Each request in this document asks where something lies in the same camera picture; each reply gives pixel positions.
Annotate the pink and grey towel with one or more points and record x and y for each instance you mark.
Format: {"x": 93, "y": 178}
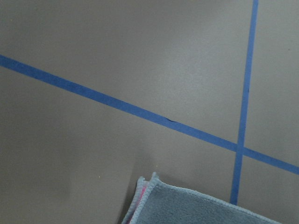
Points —
{"x": 156, "y": 202}

